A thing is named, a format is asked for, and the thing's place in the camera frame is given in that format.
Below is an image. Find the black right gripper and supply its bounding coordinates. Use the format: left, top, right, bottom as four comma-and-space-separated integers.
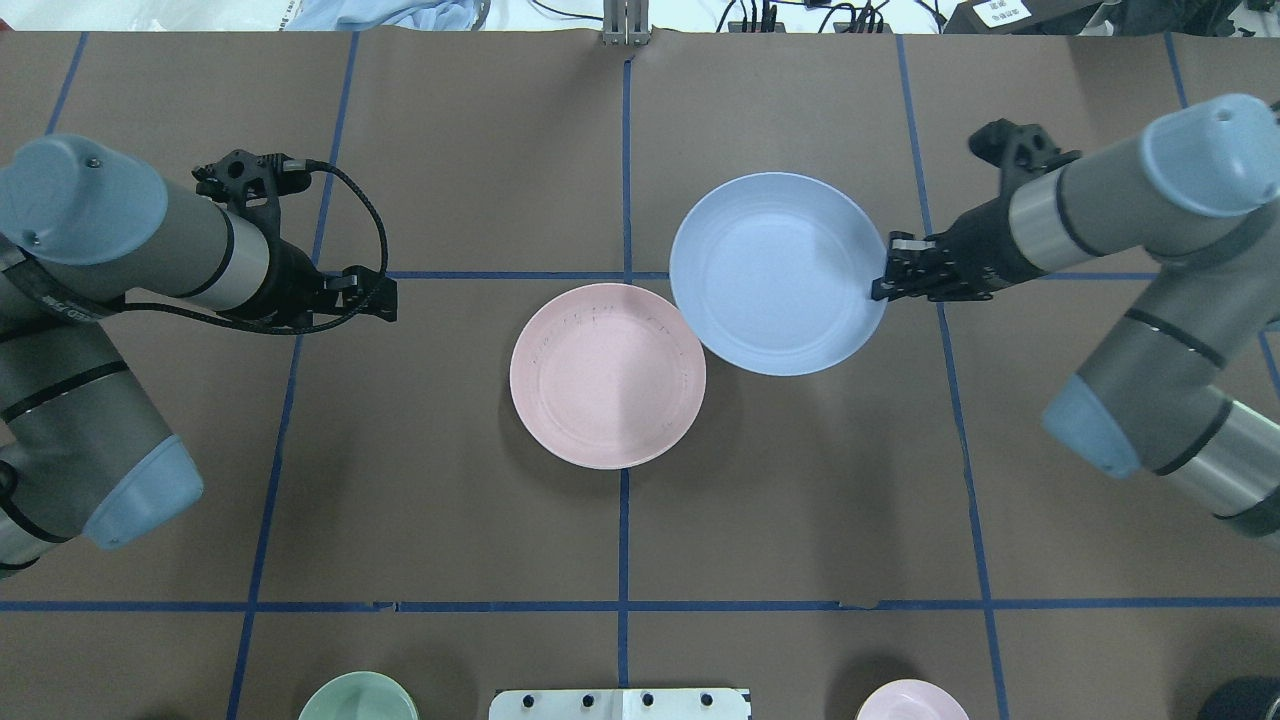
870, 199, 1030, 302

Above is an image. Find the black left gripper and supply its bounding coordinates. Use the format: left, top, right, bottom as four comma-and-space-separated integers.
255, 240, 399, 331

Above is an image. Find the light blue plate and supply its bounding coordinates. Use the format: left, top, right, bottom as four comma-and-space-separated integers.
668, 172, 887, 377

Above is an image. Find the pink plate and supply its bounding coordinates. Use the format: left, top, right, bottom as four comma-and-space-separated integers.
508, 283, 707, 470

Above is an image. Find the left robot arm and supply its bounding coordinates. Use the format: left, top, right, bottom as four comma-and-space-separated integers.
1, 135, 398, 578

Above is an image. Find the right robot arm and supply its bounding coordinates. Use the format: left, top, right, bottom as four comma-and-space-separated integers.
869, 94, 1279, 547

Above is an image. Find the black box with label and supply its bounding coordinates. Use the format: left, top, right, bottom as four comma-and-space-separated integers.
942, 1, 1119, 37

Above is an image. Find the light blue cloth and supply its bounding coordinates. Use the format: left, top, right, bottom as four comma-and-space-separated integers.
284, 1, 492, 32

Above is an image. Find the green bowl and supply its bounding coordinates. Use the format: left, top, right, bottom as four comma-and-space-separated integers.
297, 671, 420, 719

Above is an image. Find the pink bowl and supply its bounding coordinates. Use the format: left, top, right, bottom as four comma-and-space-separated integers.
854, 679, 969, 720

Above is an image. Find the dark blue pot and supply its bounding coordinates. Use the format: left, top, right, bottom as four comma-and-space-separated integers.
1196, 676, 1279, 719

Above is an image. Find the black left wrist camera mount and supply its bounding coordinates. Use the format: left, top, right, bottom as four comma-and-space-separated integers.
191, 149, 312, 213

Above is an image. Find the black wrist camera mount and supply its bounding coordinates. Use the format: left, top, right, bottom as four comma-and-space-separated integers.
191, 149, 312, 213
966, 118, 1083, 199

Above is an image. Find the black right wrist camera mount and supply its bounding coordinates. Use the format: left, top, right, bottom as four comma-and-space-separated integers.
966, 118, 1083, 199

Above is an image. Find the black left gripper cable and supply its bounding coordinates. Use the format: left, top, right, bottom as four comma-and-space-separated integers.
100, 160, 390, 336

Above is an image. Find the metal camera stand post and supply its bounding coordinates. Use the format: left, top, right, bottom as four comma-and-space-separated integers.
600, 0, 652, 47

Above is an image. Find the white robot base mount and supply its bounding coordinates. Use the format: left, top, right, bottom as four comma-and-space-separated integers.
488, 687, 753, 719

